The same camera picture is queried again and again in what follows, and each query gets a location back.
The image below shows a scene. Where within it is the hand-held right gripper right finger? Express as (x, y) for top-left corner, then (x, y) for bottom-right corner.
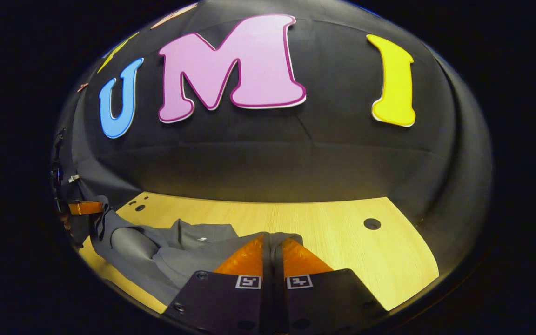
(275, 236), (388, 335)

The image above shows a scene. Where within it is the gray collared shirt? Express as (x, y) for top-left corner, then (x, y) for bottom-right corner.
(89, 195), (303, 306)

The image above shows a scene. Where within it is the black backdrop cloth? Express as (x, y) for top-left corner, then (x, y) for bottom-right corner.
(52, 0), (494, 261)

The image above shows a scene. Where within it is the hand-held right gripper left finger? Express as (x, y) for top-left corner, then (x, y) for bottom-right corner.
(163, 234), (268, 335)

